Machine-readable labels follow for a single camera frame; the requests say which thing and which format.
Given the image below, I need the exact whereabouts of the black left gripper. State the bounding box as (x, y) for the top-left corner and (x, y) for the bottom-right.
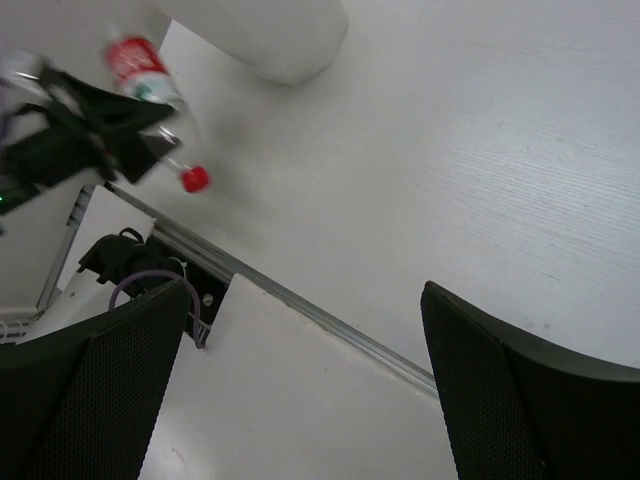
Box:
(1, 64), (181, 189)

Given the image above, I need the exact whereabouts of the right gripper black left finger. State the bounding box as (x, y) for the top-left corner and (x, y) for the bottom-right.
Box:
(1, 281), (190, 479)

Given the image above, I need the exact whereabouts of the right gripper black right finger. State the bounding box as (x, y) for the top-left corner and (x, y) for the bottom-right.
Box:
(421, 281), (639, 479)

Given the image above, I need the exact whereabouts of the red label plastic bottle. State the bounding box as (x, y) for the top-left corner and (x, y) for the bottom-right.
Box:
(104, 24), (211, 193)

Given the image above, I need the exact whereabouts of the white octagonal bin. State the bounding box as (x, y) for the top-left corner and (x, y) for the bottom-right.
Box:
(151, 0), (349, 86)

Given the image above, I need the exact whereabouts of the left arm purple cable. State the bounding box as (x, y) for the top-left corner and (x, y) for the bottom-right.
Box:
(108, 269), (213, 350)

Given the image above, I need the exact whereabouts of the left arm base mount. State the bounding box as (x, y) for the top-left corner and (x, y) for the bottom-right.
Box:
(147, 237), (229, 327)

